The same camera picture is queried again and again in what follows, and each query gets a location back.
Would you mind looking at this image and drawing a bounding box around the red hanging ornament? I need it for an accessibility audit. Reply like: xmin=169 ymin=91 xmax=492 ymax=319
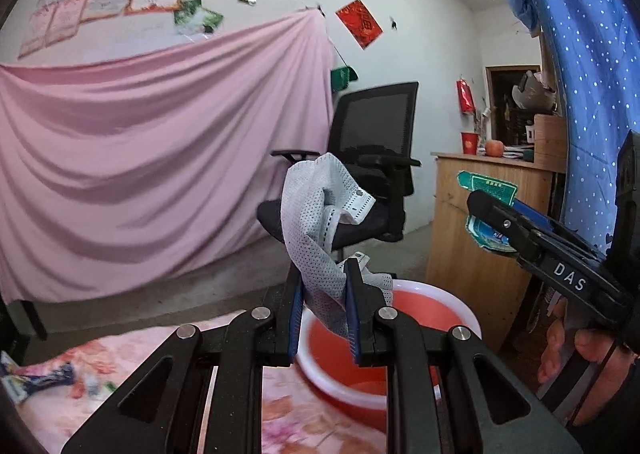
xmin=455 ymin=77 xmax=475 ymax=114

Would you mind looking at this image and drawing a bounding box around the small wooden box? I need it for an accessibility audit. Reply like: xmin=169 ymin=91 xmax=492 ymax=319
xmin=531 ymin=114 xmax=569 ymax=170

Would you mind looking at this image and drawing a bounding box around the pink hanging sheet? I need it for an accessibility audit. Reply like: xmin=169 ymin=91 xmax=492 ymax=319
xmin=0 ymin=10 xmax=335 ymax=304

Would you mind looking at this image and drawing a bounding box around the grey mesh cloth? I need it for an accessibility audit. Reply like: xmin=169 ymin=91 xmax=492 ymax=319
xmin=280 ymin=152 xmax=396 ymax=341

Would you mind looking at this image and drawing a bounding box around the person's right hand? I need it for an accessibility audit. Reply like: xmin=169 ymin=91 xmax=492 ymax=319
xmin=537 ymin=299 xmax=640 ymax=435

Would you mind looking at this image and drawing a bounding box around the black table leg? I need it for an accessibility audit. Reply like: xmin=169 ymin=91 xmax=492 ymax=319
xmin=0 ymin=298 xmax=49 ymax=351

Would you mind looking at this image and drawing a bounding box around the blue polka dot curtain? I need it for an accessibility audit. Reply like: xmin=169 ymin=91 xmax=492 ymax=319
xmin=504 ymin=0 xmax=640 ymax=256

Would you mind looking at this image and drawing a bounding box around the red paper wall poster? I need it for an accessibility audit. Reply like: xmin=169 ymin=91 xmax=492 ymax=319
xmin=334 ymin=0 xmax=384 ymax=51

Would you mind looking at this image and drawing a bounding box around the red plastic basin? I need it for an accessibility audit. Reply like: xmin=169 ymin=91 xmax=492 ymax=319
xmin=295 ymin=278 xmax=482 ymax=435

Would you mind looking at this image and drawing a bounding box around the green hanging flag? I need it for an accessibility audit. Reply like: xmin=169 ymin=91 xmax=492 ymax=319
xmin=329 ymin=65 xmax=360 ymax=94

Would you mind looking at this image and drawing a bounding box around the teal snack wrapper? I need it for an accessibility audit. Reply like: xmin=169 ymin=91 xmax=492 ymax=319
xmin=456 ymin=170 xmax=522 ymax=253

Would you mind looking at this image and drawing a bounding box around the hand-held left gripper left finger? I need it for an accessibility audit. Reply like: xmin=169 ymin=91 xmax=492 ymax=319
xmin=60 ymin=261 xmax=306 ymax=454

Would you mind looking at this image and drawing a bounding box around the pink floral blanket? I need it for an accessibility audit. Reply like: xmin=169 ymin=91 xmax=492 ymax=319
xmin=0 ymin=309 xmax=442 ymax=454

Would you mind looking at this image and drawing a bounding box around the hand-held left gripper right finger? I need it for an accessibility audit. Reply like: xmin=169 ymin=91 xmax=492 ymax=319
xmin=343 ymin=258 xmax=586 ymax=454

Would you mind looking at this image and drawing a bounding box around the wooden cabinet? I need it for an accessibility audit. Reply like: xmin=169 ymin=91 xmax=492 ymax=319
xmin=431 ymin=151 xmax=557 ymax=351

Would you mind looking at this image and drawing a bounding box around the green wall packet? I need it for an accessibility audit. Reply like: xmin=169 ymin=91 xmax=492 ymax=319
xmin=173 ymin=0 xmax=224 ymax=35

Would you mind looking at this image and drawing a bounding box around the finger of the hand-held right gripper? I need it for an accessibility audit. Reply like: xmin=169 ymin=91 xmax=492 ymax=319
xmin=510 ymin=198 xmax=603 ymax=262
xmin=466 ymin=189 xmax=556 ymax=271

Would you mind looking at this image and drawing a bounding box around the long blue snack wrapper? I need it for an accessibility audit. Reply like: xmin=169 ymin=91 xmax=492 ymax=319
xmin=6 ymin=362 xmax=77 ymax=394

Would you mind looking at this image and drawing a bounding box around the dark wooden doorway shelf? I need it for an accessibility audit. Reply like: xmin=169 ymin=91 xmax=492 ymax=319
xmin=484 ymin=65 xmax=544 ymax=146

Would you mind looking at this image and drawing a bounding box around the black office chair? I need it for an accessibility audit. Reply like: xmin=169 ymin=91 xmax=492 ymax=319
xmin=256 ymin=81 xmax=422 ymax=251

